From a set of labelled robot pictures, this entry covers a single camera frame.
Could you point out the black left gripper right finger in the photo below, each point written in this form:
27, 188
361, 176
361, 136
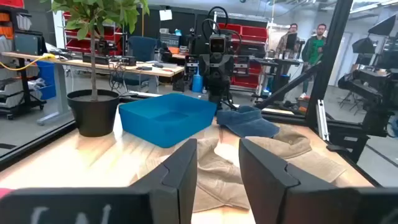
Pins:
311, 202

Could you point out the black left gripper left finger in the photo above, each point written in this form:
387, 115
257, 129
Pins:
93, 205

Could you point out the dark blue fabric hat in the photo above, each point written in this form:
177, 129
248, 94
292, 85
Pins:
248, 123

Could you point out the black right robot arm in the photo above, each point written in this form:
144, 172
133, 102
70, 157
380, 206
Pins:
217, 90

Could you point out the blue cylinder container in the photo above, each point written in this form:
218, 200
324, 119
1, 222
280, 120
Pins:
197, 84

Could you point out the red storage bin rack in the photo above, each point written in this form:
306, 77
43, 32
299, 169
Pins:
248, 32
74, 43

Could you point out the white paper sign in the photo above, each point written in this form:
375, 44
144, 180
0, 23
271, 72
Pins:
165, 15

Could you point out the person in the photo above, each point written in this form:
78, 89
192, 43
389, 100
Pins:
314, 49
287, 43

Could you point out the blue office chair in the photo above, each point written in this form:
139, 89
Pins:
142, 48

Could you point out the blue plastic bin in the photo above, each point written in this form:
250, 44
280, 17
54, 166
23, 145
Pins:
161, 124

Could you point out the green tree in black pot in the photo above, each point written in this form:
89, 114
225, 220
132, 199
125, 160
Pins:
93, 115

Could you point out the pink plastic bin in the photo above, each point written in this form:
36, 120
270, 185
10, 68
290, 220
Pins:
3, 193

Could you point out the wooden desk with white legs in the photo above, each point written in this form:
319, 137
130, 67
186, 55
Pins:
93, 64

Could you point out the black equipment rig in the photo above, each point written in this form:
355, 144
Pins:
370, 90

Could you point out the blue storage tub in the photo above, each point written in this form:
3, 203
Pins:
46, 77

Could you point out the black softbox studio light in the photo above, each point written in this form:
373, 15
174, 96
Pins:
384, 26

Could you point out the black utility cart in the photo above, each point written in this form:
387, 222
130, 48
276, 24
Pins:
26, 43

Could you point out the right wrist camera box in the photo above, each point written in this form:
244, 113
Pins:
217, 44

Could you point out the black diagonal frame brace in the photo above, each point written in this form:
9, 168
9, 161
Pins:
289, 85

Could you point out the silver metal bracket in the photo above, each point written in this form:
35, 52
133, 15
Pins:
322, 121

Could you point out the black table edge rail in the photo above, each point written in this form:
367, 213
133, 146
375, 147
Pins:
34, 143

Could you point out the black frame post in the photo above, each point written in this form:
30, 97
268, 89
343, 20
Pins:
329, 56

